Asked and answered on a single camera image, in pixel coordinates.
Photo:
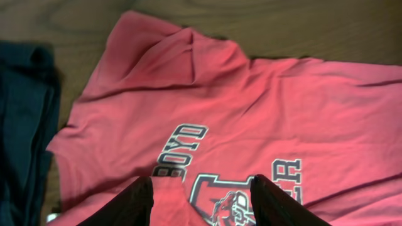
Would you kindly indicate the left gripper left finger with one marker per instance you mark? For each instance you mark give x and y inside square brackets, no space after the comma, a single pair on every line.
[131,207]

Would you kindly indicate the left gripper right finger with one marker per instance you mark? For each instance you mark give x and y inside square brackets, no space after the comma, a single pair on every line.
[273,207]

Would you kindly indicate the orange-red soccer t-shirt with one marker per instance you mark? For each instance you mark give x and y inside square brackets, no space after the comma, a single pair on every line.
[201,119]

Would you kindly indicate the navy blue folded garment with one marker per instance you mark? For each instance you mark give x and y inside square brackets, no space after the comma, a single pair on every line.
[30,103]

